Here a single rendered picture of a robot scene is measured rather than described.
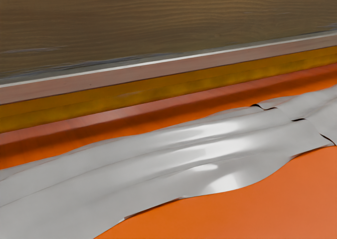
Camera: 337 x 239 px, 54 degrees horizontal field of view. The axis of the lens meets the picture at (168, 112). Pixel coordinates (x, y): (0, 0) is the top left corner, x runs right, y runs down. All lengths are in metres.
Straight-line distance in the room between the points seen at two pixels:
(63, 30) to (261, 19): 0.14
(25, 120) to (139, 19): 0.09
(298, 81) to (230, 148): 0.15
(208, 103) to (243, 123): 0.05
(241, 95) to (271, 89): 0.03
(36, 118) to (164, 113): 0.08
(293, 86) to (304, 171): 0.13
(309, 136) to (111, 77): 0.11
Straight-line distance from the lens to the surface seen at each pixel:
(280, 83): 0.30
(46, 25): 0.19
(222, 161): 0.15
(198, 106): 0.24
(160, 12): 0.21
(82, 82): 0.19
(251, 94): 0.26
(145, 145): 0.17
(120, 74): 0.19
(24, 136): 0.22
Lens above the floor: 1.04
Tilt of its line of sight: 22 degrees down
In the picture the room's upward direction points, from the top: 3 degrees counter-clockwise
